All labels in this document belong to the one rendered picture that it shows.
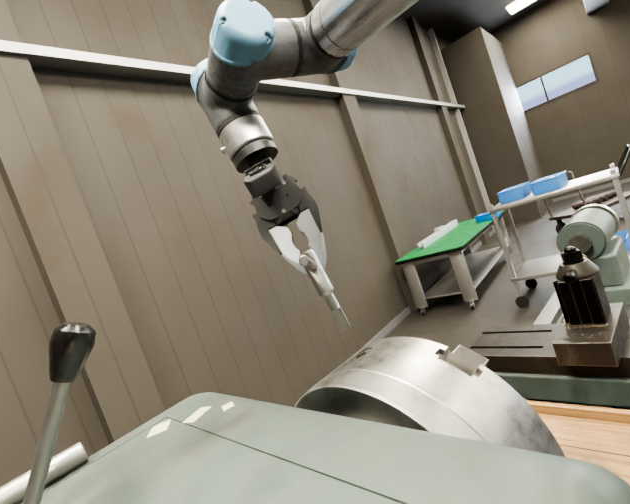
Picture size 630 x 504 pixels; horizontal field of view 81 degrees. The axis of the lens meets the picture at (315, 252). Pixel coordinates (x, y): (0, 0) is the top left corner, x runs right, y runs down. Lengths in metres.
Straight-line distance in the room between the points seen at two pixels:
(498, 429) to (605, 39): 11.35
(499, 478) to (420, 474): 0.04
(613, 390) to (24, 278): 2.44
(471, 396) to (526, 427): 0.06
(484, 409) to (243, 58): 0.48
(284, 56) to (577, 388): 0.87
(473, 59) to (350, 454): 9.60
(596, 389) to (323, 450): 0.77
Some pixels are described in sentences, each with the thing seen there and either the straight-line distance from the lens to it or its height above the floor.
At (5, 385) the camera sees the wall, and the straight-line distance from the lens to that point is 2.43.
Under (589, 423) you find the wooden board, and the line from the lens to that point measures 0.94.
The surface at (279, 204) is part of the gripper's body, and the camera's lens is 0.54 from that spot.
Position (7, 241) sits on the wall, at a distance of 2.50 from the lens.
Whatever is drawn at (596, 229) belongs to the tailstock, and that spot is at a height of 1.11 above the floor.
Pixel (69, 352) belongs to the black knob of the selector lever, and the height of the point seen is 1.38.
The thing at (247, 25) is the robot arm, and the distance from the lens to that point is 0.53.
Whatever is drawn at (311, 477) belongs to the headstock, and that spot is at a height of 1.26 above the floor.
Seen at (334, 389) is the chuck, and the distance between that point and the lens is 0.44.
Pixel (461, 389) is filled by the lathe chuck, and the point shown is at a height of 1.20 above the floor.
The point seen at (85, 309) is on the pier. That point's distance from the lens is 2.40.
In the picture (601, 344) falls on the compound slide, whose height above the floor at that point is 1.02.
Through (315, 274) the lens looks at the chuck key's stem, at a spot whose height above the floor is 1.35.
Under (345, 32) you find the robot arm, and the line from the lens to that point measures 0.54.
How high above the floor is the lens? 1.41
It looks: 3 degrees down
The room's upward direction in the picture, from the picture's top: 20 degrees counter-clockwise
